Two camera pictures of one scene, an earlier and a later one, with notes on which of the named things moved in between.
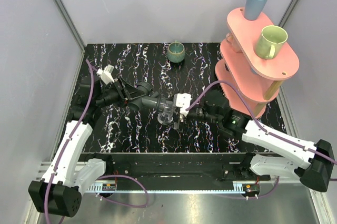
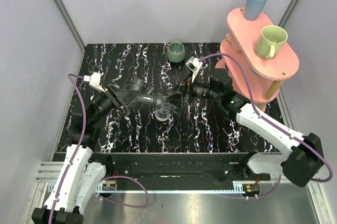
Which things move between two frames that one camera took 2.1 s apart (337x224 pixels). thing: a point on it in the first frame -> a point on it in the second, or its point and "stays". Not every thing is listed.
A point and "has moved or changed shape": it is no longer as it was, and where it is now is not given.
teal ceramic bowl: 176,52 stays
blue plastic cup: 255,1 stays
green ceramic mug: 268,44 stays
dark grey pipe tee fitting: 152,99 has moved or changed shape
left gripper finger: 130,89 -> 120,92
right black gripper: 176,125 -> 176,99
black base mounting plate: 178,166 stays
